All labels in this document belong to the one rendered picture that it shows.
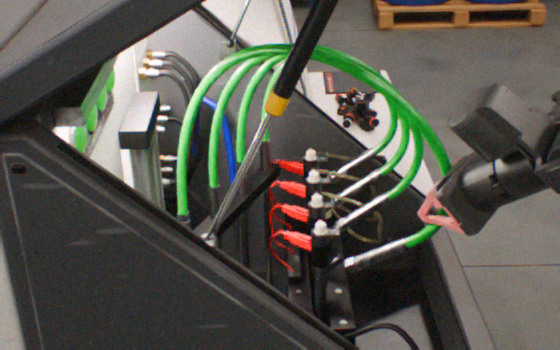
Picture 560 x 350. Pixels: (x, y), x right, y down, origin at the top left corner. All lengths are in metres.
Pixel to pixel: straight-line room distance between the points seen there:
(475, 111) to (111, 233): 0.38
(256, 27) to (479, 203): 0.62
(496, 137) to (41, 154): 0.44
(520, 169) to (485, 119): 0.07
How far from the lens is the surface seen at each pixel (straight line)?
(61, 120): 0.76
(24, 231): 0.73
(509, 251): 3.19
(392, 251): 1.00
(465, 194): 0.89
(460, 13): 5.82
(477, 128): 0.80
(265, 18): 1.35
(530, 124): 0.81
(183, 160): 1.05
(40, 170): 0.70
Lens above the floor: 1.72
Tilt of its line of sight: 27 degrees down
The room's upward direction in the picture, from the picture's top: 1 degrees counter-clockwise
